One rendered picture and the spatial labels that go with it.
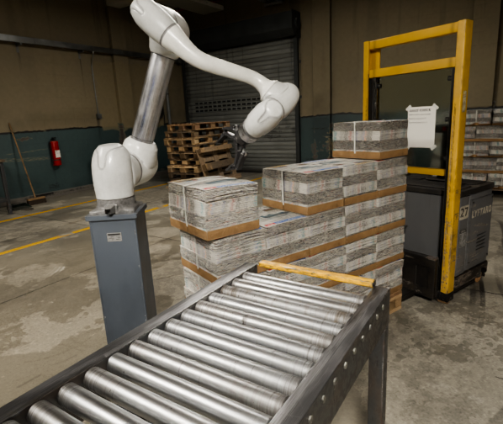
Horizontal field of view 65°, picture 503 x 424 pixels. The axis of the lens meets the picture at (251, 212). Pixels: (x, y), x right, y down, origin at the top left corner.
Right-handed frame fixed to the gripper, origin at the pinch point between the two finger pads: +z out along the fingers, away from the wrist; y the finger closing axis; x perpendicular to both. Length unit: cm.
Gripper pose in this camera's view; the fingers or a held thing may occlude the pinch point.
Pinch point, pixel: (225, 155)
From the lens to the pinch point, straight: 178.1
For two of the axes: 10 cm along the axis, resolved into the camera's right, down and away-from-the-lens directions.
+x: 8.1, -1.8, 5.6
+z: -5.0, 3.0, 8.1
